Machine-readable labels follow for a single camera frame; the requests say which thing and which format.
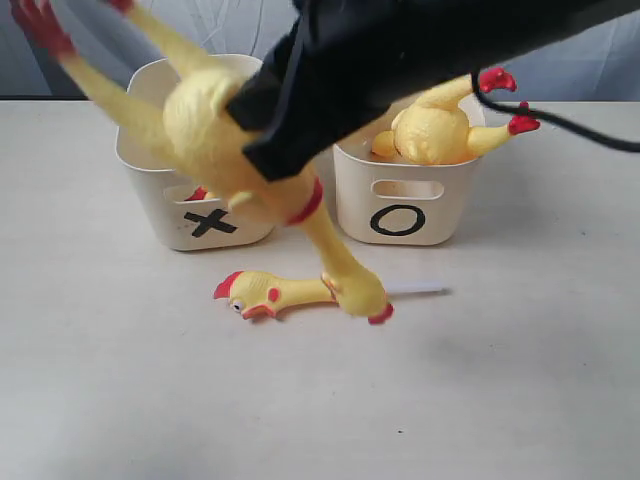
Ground broken chicken head with tube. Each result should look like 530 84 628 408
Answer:
212 270 450 325

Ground cream bin marked X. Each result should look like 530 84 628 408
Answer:
115 54 274 252

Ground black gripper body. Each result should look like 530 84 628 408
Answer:
227 14 477 181

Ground headless yellow chicken body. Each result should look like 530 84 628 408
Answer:
185 186 216 202

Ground pale blue backdrop cloth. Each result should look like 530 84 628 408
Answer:
1 0 639 102

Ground cream bin marked O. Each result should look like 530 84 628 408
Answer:
333 95 485 246

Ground black cable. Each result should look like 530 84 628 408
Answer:
472 69 640 154

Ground yellow rubber chicken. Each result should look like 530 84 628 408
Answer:
371 74 541 166
10 1 394 324

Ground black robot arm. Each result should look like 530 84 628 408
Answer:
227 1 639 181

